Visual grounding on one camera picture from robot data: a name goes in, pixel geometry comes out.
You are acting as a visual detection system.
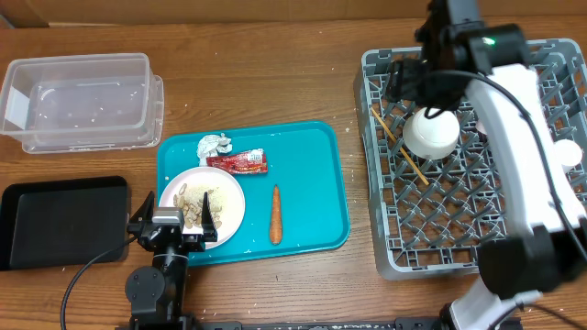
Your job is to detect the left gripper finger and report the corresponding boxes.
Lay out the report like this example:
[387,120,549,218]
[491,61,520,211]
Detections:
[201,192,216,232]
[129,191,155,224]

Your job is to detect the peanuts and rice food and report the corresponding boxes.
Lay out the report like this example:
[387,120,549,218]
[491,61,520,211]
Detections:
[172,183,226,229]

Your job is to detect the wooden chopstick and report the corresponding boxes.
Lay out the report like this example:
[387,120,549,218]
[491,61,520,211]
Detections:
[370,107,430,186]

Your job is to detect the white plate with food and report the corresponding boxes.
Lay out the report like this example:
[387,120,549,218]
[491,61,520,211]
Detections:
[159,167,246,248]

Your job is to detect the white bowl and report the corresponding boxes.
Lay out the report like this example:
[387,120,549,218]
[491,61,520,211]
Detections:
[403,109,460,160]

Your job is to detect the orange carrot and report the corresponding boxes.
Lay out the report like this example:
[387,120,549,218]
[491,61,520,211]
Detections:
[270,185,282,245]

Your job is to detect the red snack wrapper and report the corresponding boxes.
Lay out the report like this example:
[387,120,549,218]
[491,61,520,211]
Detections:
[206,148,268,174]

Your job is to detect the white napkin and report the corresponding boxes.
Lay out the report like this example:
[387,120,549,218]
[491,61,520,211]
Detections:
[197,133,233,166]

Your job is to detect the white cup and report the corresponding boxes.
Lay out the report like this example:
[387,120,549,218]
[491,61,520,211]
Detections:
[554,139,583,173]

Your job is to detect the pink bowl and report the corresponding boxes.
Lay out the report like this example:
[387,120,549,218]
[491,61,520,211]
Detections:
[475,120,487,135]

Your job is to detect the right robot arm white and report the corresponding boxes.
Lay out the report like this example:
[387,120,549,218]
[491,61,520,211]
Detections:
[387,21,586,329]

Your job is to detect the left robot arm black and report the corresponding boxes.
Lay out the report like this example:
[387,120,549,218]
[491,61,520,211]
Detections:
[125,192,217,329]

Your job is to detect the grey dishwasher rack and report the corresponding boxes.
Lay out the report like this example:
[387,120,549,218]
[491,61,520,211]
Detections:
[354,39,586,281]

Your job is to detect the black plastic tray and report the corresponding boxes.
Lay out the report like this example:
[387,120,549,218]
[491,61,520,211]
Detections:
[1,176,130,271]

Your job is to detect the teal serving tray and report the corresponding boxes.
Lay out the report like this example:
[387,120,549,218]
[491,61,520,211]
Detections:
[156,120,350,268]

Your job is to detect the clear plastic bin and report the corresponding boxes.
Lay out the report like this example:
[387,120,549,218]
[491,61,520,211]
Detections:
[1,53,154,137]

